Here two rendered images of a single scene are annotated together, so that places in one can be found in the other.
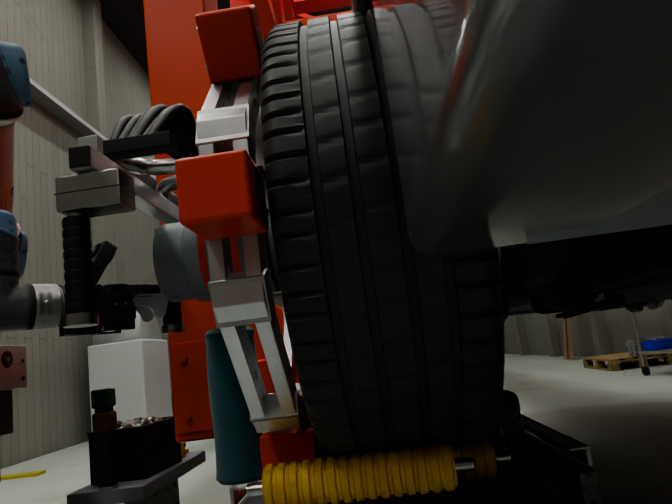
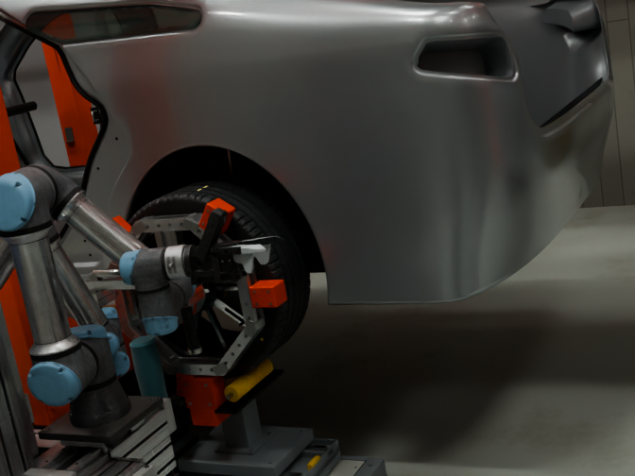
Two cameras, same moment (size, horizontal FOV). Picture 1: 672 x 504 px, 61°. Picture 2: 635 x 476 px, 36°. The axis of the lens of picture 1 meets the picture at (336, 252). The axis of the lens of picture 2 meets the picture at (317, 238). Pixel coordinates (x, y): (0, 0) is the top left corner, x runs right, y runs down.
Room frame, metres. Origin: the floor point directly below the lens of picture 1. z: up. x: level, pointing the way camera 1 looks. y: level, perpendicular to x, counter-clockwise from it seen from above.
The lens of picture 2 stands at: (-0.83, 2.72, 1.72)
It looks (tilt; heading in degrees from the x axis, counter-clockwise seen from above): 14 degrees down; 295
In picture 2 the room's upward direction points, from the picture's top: 10 degrees counter-clockwise
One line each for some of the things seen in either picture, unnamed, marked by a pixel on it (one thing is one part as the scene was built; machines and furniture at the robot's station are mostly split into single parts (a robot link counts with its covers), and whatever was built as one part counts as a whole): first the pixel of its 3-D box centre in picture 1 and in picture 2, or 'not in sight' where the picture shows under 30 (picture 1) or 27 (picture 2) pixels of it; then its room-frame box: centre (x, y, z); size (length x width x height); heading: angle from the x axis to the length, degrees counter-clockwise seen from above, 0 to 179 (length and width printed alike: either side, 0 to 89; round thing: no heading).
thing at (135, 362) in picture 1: (130, 367); not in sight; (7.37, 2.78, 0.82); 0.83 x 0.74 x 1.65; 177
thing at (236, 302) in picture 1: (272, 248); (184, 296); (0.91, 0.10, 0.85); 0.54 x 0.07 x 0.54; 177
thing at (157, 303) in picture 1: (159, 301); not in sight; (1.05, 0.33, 0.81); 0.09 x 0.03 x 0.06; 123
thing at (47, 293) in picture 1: (46, 306); not in sight; (0.94, 0.49, 0.81); 0.08 x 0.05 x 0.08; 42
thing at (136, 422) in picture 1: (137, 445); not in sight; (1.44, 0.54, 0.51); 0.20 x 0.14 x 0.13; 174
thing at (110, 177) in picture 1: (96, 193); (189, 294); (0.75, 0.31, 0.93); 0.09 x 0.05 x 0.05; 87
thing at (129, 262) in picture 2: not in sight; (147, 267); (0.40, 0.99, 1.21); 0.11 x 0.08 x 0.09; 12
